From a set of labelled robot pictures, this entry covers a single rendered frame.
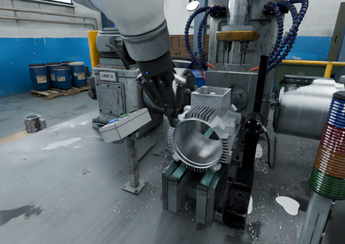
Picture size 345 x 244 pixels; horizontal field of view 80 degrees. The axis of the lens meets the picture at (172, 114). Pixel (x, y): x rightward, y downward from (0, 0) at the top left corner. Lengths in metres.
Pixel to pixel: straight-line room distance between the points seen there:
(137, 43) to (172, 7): 6.56
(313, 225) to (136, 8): 0.53
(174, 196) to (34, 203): 0.46
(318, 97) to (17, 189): 1.12
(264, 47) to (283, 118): 0.45
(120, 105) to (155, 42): 0.77
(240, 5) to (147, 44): 0.65
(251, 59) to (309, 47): 4.97
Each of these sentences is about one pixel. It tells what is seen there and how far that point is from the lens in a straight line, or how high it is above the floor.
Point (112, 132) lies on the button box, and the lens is 0.63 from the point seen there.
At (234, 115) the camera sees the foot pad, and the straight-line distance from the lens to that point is 0.69.
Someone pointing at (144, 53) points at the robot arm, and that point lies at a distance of 0.40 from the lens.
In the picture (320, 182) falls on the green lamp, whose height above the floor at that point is 1.05.
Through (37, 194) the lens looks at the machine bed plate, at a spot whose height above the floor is 0.80.
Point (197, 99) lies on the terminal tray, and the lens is 0.65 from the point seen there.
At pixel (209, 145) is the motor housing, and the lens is 0.77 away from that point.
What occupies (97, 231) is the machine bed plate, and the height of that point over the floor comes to 0.80.
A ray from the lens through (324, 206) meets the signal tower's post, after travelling 0.53.
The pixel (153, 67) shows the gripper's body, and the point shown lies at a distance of 0.42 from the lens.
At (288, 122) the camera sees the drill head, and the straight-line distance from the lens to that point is 0.90.
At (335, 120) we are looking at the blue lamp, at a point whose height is 1.18.
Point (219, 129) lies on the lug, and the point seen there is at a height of 1.08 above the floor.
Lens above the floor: 1.30
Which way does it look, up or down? 20 degrees down
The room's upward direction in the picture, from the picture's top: straight up
